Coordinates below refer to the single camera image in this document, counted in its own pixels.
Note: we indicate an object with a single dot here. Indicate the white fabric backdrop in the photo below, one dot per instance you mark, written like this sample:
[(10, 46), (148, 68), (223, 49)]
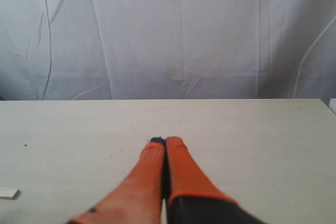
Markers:
[(167, 49)]

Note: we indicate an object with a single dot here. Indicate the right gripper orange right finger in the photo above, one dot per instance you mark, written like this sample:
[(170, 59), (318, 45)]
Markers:
[(193, 197)]

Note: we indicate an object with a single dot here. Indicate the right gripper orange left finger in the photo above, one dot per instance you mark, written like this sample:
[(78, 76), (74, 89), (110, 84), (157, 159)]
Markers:
[(138, 198)]

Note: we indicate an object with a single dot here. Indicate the horizontal wooden stick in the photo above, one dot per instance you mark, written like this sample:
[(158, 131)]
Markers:
[(9, 193)]

